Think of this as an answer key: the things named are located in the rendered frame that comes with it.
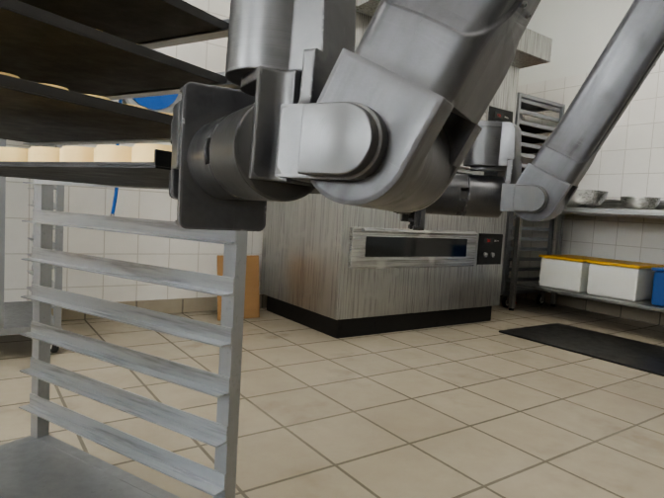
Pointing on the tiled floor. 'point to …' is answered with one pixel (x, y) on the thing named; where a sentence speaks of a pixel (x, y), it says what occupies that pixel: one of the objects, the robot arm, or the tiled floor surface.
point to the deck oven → (388, 247)
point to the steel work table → (561, 245)
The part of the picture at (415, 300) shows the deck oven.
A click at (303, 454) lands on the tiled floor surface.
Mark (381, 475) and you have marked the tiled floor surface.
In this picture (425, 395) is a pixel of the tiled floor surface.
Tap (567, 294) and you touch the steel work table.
